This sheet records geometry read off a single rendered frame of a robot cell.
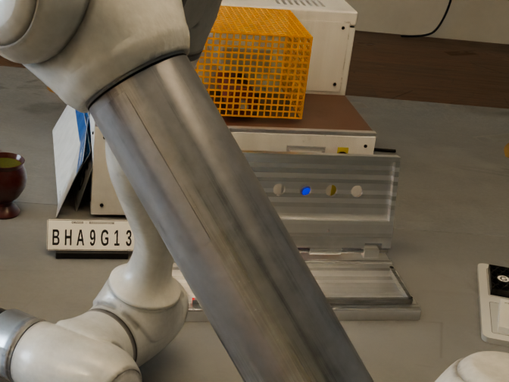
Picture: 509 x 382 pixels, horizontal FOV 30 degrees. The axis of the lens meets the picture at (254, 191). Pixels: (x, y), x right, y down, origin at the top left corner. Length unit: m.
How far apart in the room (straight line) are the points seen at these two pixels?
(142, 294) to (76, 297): 0.32
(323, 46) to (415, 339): 0.72
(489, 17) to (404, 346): 2.16
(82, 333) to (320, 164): 0.64
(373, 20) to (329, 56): 1.43
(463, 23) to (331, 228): 1.92
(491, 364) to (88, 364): 0.50
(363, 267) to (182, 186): 0.98
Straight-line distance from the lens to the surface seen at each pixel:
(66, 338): 1.25
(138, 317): 1.31
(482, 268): 1.86
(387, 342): 1.58
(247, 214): 0.80
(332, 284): 1.68
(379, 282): 1.71
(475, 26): 3.57
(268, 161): 1.69
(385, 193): 1.77
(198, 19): 0.97
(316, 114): 1.95
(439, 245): 1.93
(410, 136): 2.49
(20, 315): 1.31
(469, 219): 2.08
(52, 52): 0.81
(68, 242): 1.72
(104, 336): 1.26
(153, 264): 1.29
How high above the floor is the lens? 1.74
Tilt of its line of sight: 24 degrees down
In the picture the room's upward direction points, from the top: 7 degrees clockwise
